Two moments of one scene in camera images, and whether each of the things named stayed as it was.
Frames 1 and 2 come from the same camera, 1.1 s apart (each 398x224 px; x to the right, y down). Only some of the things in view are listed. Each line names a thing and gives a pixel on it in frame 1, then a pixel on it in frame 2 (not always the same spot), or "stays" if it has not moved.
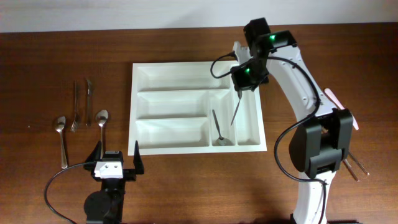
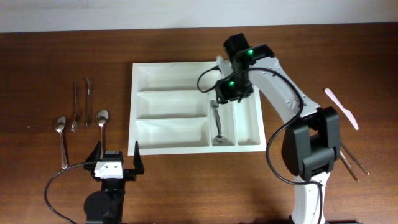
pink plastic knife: x=341 y=106 stays
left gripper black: x=131 y=174 stays
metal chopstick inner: x=351 y=170 stays
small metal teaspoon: x=239 y=95 → x=214 y=104
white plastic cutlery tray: x=193 y=107 stays
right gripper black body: x=250 y=73 → x=234 y=86
